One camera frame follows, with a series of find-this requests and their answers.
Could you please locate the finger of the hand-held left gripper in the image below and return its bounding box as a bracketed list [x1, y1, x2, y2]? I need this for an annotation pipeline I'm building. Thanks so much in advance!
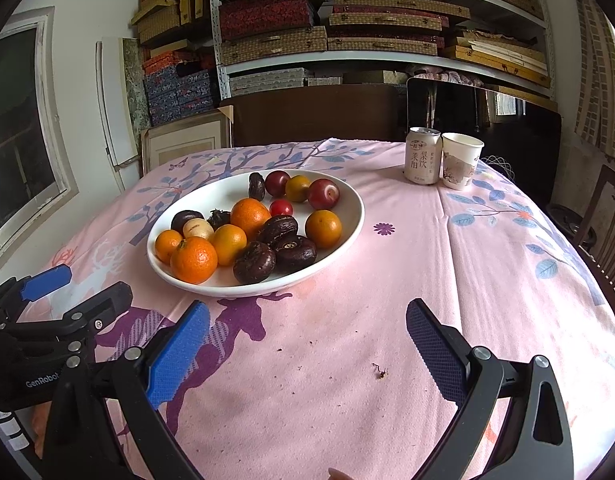
[0, 264, 74, 312]
[12, 281, 134, 362]

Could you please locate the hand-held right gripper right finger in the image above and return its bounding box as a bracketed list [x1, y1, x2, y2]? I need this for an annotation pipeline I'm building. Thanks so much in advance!
[406, 298, 574, 480]

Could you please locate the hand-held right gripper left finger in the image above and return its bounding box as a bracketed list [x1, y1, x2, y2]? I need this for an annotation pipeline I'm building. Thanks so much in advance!
[40, 300, 211, 480]

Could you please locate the yellow passion fruit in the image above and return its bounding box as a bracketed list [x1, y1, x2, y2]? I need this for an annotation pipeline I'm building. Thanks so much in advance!
[182, 218, 215, 241]

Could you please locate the white round plate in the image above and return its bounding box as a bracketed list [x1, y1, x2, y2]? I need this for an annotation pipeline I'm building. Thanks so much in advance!
[146, 170, 365, 299]

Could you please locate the bright red plum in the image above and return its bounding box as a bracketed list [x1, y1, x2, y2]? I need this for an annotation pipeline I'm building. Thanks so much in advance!
[308, 178, 341, 210]

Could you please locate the dark red plum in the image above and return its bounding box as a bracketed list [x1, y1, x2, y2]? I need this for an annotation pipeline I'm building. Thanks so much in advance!
[264, 170, 291, 198]

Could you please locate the pink floral tablecloth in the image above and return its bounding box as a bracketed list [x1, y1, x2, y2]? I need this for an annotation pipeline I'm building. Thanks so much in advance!
[0, 139, 615, 480]

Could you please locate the white framed window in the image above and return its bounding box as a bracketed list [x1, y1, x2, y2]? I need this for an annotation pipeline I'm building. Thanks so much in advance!
[0, 7, 78, 266]

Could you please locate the large orange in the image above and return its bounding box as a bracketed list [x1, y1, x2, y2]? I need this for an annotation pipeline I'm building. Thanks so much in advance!
[230, 198, 272, 241]

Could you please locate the framed picture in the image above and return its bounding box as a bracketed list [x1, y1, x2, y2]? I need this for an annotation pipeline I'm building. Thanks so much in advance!
[140, 106, 234, 176]

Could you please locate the white leaning board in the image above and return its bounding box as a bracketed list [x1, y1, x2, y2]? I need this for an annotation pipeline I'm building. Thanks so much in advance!
[96, 37, 140, 173]

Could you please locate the white paper cup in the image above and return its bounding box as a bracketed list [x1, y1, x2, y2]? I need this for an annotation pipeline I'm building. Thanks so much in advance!
[441, 132, 485, 191]

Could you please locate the white drink can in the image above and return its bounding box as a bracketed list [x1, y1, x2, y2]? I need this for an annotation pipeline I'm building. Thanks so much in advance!
[405, 127, 443, 186]

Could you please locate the white foam net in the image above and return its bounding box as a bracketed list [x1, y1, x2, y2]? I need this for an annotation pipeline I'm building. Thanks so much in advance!
[481, 155, 518, 181]

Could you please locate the small greenish orange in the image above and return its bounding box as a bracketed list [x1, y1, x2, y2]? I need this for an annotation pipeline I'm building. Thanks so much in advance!
[286, 175, 312, 203]

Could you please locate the dark wooden chair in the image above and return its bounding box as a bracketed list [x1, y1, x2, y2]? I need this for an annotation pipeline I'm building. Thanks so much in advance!
[572, 164, 615, 291]

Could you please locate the green marbled panel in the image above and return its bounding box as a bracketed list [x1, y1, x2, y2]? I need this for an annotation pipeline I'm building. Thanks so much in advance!
[122, 39, 153, 131]

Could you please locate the stack of blue patterned boxes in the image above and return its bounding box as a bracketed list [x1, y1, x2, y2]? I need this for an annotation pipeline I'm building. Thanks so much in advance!
[142, 50, 221, 126]

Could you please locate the dark glass panel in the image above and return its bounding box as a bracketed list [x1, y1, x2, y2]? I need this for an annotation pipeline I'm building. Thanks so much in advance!
[406, 77, 563, 206]

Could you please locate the dark wooden cabinet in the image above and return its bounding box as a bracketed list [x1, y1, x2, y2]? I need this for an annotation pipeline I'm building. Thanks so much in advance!
[220, 84, 408, 148]

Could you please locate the grey patterned flat box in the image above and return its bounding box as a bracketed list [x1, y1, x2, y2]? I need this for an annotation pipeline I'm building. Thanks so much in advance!
[228, 69, 308, 98]

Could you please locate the pink crumpled cloth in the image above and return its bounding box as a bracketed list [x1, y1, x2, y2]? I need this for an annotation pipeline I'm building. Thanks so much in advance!
[412, 66, 484, 87]

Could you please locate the stack of yellow woven boxes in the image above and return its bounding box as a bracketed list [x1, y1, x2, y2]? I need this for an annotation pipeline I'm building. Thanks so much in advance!
[131, 0, 210, 46]

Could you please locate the white metal shelf rack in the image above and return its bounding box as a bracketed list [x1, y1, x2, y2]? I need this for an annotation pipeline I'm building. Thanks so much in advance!
[207, 0, 558, 101]

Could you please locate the stack of yellow wooden cases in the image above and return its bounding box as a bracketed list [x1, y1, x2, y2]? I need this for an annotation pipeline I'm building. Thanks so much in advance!
[440, 0, 551, 88]

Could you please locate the stack of tan woven cases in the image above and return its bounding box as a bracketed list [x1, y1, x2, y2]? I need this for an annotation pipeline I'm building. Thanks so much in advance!
[217, 0, 471, 66]

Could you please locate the checkered beige curtain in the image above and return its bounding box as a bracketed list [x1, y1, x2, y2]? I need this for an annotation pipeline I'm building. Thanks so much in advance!
[570, 0, 615, 161]

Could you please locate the red patterned flat box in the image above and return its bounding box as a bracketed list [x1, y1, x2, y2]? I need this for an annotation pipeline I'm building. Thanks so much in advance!
[218, 0, 317, 41]

